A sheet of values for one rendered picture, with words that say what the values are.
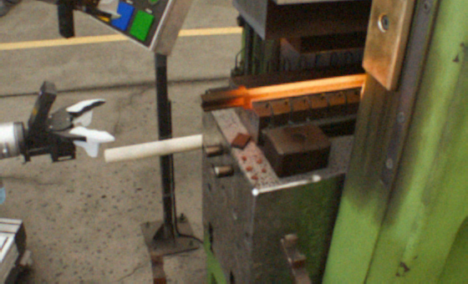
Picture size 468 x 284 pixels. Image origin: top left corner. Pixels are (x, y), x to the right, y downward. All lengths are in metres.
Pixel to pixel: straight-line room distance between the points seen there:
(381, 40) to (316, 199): 0.41
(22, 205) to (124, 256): 0.58
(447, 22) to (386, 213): 0.40
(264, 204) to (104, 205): 1.41
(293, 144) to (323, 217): 0.20
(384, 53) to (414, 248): 0.35
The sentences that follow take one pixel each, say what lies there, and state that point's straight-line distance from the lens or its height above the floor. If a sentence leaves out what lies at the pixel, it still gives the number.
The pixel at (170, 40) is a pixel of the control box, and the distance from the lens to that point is 1.54.
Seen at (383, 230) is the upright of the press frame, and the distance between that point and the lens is 1.06.
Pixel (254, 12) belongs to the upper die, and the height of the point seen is 1.21.
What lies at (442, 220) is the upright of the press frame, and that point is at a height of 1.00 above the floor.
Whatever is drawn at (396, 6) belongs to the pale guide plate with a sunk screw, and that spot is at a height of 1.33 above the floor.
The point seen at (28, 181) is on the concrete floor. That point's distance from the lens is 2.64.
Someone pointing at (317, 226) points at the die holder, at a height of 0.77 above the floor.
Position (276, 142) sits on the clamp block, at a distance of 1.10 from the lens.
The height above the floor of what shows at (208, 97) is 1.01.
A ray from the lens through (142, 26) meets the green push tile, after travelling 1.54.
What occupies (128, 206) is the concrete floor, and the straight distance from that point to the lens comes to 2.41.
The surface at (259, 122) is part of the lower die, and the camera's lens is 1.16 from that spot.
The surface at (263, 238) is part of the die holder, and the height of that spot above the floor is 0.77.
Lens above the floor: 1.61
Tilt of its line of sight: 34 degrees down
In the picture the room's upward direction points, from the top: 2 degrees clockwise
